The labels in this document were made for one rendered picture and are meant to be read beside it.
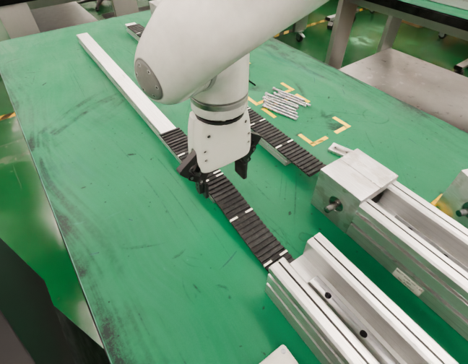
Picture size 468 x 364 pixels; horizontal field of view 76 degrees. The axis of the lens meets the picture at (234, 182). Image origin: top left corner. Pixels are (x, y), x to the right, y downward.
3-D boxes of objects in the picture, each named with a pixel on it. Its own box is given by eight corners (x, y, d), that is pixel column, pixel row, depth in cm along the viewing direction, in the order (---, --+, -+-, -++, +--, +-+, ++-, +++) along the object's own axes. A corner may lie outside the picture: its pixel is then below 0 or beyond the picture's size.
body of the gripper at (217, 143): (232, 81, 48) (233, 137, 56) (176, 102, 44) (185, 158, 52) (262, 102, 44) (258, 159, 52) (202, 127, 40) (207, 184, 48)
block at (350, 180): (301, 208, 59) (310, 174, 52) (344, 182, 64) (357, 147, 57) (336, 240, 54) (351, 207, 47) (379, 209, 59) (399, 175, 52)
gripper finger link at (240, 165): (248, 138, 55) (247, 164, 60) (234, 144, 54) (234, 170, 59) (258, 147, 54) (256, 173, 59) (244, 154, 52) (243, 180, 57)
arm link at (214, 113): (229, 69, 47) (229, 87, 49) (178, 85, 43) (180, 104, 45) (262, 92, 42) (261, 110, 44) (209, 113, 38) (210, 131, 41)
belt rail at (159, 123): (79, 42, 114) (76, 35, 112) (89, 40, 115) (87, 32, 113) (213, 203, 60) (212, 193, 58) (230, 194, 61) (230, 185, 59)
